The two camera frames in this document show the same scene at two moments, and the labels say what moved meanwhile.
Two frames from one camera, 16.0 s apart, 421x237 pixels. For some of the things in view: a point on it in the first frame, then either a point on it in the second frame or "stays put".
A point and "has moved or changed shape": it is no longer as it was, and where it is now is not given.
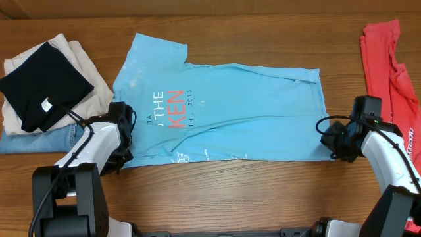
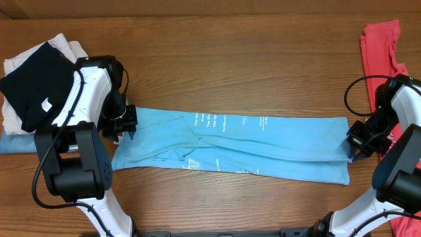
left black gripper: x=110 y=168 to x=110 y=130
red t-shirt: x=391 y=81 stays put
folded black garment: x=44 y=87 stays put
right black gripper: x=327 y=140 to x=358 y=141
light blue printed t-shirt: x=182 y=112 has moved or changed shape
